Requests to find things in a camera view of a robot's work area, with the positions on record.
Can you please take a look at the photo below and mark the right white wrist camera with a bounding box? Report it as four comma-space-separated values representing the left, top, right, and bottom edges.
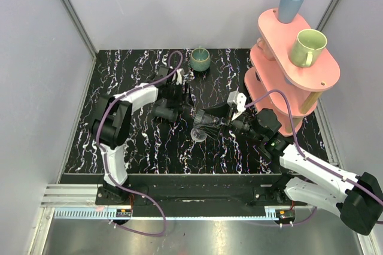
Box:
227, 90, 247, 121

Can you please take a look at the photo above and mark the pink three-tier shelf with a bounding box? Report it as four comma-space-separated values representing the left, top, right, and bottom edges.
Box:
244, 9, 341, 136

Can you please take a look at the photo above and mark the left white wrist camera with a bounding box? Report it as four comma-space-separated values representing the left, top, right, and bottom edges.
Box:
172, 68, 185, 85

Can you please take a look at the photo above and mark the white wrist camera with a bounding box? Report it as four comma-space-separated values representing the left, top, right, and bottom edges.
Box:
172, 68, 185, 85
227, 90, 247, 121

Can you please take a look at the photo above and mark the aluminium rail frame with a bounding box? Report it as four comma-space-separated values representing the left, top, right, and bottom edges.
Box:
41, 184, 308, 221

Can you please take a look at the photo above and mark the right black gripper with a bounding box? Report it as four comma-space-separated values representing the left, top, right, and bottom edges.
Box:
196, 98, 265, 141

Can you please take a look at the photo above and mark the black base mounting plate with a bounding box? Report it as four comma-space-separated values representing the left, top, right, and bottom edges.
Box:
95, 174, 291, 206

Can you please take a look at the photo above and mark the green ceramic mug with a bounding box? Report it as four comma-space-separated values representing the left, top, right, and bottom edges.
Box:
288, 29, 327, 68

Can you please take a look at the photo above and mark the dark grey pipe tee fitting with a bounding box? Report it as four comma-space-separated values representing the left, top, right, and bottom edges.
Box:
151, 99, 180, 122

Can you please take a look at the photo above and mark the teal ceramic bowl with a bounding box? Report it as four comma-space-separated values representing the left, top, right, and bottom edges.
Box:
189, 47, 211, 72

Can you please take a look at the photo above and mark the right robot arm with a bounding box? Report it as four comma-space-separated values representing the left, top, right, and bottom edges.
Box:
193, 104, 382, 235

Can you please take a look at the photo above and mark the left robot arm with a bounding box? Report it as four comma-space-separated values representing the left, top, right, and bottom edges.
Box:
90, 67, 193, 205

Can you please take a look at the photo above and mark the blue plastic cup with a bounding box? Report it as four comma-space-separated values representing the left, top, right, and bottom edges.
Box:
277, 0, 304, 24

